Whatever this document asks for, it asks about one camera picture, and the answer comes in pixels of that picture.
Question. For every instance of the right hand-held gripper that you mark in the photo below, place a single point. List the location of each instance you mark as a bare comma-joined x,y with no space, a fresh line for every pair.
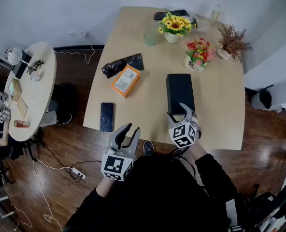
183,134

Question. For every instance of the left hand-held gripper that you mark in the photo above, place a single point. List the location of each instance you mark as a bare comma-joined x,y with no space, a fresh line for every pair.
115,165

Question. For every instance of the black tissue box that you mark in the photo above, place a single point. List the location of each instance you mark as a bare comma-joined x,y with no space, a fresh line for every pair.
179,92

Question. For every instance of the orange box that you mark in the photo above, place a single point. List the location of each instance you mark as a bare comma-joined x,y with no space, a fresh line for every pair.
126,81

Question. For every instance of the person's right forearm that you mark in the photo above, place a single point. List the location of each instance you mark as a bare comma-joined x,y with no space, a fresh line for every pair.
210,168

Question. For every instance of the person's left forearm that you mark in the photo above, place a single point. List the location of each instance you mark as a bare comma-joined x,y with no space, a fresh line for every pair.
104,190

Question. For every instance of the black square box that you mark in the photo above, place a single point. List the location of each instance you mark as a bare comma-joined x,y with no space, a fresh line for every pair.
22,65

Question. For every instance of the person's left shoe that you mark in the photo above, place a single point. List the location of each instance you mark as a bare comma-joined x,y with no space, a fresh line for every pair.
148,147

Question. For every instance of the black smartphone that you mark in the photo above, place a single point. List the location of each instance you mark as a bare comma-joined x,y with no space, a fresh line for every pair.
107,117

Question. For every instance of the white power strip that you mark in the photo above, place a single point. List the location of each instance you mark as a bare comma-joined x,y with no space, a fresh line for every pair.
79,173

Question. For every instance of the red pink flowers in pot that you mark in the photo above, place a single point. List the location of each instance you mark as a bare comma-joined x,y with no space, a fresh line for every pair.
199,53

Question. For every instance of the person's black-clothed torso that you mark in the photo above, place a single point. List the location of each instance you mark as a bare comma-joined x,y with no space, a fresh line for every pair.
162,194

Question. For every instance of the crumpled black plastic bag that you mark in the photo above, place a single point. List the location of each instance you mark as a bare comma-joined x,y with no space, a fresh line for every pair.
116,65

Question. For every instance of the white bag under table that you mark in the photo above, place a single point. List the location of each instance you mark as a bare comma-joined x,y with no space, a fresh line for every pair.
50,118

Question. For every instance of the grey bin with black bag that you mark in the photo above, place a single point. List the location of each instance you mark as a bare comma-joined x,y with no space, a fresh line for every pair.
261,99

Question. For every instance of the green translucent cup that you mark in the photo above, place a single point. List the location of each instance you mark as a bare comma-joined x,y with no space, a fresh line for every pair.
150,37

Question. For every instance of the sunflower bouquet in white pot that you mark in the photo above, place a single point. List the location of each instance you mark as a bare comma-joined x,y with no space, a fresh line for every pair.
175,26

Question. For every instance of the brown dried plant in pot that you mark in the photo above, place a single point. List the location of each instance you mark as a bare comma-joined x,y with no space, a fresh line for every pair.
232,41

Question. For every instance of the clear plastic bag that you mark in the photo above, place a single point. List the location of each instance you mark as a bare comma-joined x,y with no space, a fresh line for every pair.
202,22

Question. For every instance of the black bag behind flowers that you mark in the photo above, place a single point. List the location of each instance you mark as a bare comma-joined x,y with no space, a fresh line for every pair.
160,16

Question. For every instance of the red drink can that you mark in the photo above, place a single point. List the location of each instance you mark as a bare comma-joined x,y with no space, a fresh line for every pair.
21,124

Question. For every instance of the flat wooden lid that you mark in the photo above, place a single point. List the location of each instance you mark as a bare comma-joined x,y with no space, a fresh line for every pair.
22,107

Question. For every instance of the small white cup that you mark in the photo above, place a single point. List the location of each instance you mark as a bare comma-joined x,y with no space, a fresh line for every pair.
36,76

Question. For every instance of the clear plastic bottle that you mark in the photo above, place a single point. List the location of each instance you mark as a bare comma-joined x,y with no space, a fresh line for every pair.
215,13

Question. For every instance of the white plug charger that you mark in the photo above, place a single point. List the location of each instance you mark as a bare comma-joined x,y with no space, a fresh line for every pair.
84,33

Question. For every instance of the dark glasses and keys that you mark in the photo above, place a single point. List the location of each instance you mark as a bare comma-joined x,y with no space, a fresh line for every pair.
35,65

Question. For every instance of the white globe lamp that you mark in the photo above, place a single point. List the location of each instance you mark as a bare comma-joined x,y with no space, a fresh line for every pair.
14,55

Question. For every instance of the white device by wall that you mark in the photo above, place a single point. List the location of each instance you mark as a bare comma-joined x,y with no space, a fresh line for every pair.
284,106

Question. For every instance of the white wall socket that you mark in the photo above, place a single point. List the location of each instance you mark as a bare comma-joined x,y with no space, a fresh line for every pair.
71,33

